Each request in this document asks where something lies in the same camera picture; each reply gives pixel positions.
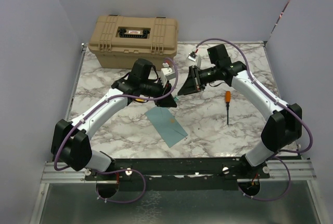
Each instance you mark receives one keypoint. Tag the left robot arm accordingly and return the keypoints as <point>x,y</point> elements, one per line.
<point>71,145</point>

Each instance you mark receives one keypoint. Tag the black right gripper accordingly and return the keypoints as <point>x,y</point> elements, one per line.
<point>192,83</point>

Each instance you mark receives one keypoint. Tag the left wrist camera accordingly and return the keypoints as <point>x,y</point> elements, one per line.
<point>166,73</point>

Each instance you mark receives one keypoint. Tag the orange handled screwdriver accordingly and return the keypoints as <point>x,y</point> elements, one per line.
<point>227,101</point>

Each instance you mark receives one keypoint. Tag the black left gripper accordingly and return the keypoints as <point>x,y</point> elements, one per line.
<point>168,101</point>

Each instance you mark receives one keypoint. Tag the teal envelope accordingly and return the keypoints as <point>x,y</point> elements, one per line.
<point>170,133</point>

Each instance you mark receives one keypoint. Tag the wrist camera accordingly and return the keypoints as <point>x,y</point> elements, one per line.
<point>166,73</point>
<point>195,58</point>

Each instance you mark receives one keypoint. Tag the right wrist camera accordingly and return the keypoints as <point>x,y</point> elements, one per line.
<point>195,58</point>

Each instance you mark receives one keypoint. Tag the tan plastic toolbox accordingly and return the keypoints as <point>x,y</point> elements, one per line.
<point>118,41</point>

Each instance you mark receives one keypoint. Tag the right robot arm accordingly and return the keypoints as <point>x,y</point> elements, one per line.
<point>282,119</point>

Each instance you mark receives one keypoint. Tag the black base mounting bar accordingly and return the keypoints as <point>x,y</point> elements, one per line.
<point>181,174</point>

